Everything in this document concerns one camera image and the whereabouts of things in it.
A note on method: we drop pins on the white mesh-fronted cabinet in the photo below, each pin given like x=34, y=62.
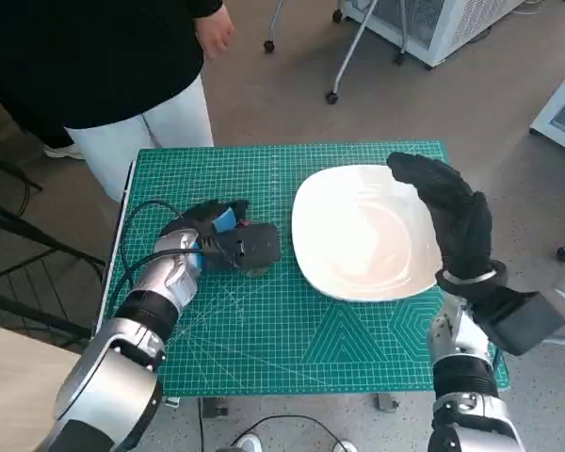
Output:
x=562, y=115
x=428, y=21

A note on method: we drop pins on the light wooden table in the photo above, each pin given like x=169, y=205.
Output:
x=19, y=391

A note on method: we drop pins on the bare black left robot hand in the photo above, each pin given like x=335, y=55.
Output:
x=207, y=216

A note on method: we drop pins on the white square plate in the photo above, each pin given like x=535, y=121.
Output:
x=358, y=235

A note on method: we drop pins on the grey table leg bracket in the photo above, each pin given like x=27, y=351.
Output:
x=387, y=402
x=215, y=407

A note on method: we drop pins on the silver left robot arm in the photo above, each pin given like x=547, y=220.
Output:
x=122, y=358

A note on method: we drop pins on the red toy grape bunch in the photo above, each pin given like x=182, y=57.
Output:
x=253, y=273

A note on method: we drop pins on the grey wheeled metal frame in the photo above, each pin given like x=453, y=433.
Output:
x=348, y=56

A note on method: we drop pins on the green cutting mat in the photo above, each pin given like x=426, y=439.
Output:
x=273, y=329

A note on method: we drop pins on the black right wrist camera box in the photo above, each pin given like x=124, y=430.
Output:
x=522, y=322

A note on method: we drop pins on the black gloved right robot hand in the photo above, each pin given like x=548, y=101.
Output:
x=459, y=221

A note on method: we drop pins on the black metal rack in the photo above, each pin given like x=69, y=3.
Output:
x=33, y=235

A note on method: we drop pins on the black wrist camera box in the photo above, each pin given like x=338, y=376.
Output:
x=522, y=322
x=249, y=245

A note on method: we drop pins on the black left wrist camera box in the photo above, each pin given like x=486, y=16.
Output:
x=249, y=245

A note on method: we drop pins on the person's white shoe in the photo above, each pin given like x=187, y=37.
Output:
x=63, y=151

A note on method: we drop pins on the person's hand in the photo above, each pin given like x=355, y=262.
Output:
x=216, y=33

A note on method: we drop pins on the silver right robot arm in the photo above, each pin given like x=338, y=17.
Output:
x=463, y=376

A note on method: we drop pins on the person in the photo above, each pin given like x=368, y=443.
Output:
x=75, y=61

